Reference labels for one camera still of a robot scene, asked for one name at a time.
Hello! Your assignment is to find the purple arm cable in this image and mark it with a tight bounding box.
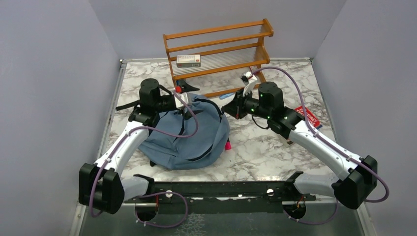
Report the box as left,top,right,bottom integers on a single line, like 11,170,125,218
89,91,199,229
251,66,390,226

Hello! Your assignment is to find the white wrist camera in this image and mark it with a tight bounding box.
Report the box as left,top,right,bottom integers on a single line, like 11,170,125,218
173,92,192,109
240,71,258,96

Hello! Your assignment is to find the blue student backpack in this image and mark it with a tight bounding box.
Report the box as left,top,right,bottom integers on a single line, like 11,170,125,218
137,93,230,170

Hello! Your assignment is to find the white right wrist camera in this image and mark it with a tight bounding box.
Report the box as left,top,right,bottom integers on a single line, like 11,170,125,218
240,71,258,96

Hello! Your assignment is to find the red treehouse book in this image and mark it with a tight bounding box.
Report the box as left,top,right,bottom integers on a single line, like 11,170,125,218
295,106,323,129

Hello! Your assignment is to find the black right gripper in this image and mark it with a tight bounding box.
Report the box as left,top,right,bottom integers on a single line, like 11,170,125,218
221,88,271,119

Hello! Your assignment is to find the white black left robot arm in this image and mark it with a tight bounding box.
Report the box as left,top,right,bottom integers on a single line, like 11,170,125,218
78,78,195,218

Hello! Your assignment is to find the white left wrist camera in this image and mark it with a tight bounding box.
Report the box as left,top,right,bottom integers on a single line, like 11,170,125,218
173,92,192,109

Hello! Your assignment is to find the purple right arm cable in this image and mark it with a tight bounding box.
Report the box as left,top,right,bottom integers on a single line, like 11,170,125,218
251,66,390,226

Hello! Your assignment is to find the pink marker pen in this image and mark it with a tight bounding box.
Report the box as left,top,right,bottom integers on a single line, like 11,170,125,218
225,139,232,150

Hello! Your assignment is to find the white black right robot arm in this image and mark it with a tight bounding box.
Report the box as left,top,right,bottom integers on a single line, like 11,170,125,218
221,82,378,209

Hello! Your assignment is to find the white grey box on shelf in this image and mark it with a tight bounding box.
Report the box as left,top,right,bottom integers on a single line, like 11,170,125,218
176,54,201,68

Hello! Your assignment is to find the orange wooden shelf rack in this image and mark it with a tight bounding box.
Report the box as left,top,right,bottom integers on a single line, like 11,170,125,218
163,18,274,87

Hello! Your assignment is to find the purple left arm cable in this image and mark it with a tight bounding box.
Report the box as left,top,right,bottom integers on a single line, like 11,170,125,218
89,91,199,229

